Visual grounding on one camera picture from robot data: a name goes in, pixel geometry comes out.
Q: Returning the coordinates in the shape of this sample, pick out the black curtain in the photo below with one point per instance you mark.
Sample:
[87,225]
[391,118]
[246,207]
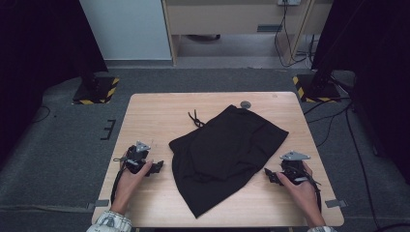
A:
[377,48]
[38,48]

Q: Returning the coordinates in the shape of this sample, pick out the grey tape strip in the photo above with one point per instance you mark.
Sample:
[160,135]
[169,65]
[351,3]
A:
[101,203]
[336,203]

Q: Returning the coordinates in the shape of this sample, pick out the grey round table cap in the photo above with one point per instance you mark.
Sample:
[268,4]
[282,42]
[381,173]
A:
[245,104]

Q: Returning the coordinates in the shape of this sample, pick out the person's right hand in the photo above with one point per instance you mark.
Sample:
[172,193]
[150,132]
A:
[304,193]

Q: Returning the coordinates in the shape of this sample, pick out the right striped shirt sleeve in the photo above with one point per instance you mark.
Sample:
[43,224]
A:
[322,229]

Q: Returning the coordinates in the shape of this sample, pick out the striped shirt sleeve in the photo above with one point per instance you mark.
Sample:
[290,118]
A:
[109,223]
[322,229]

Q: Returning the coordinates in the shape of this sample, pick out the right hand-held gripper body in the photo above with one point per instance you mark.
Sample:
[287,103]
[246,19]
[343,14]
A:
[294,169]

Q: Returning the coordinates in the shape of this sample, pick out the person's left hand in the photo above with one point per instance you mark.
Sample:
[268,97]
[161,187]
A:
[129,187]

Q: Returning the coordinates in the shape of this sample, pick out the grey desk label holder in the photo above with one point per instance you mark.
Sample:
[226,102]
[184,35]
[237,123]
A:
[269,28]

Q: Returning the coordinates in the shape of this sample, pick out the light wooden desk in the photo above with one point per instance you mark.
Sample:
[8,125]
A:
[225,19]

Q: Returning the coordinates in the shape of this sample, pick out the left striped shirt sleeve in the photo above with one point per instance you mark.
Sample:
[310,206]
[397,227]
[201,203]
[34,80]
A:
[109,223]

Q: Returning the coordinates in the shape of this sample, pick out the dark object under desk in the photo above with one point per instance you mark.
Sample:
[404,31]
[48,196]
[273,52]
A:
[203,37]

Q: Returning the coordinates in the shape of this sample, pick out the white power strip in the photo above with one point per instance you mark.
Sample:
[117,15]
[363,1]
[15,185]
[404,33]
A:
[289,2]

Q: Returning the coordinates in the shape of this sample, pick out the white panel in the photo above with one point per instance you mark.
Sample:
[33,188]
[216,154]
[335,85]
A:
[125,29]

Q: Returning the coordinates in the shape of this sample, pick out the black pants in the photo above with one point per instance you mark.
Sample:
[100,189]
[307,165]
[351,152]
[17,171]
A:
[222,154]

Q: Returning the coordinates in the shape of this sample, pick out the black stand with striped base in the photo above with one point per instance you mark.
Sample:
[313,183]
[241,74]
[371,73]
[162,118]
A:
[96,92]
[317,88]

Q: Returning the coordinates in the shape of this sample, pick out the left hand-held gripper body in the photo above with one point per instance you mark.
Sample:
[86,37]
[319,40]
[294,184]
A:
[137,158]

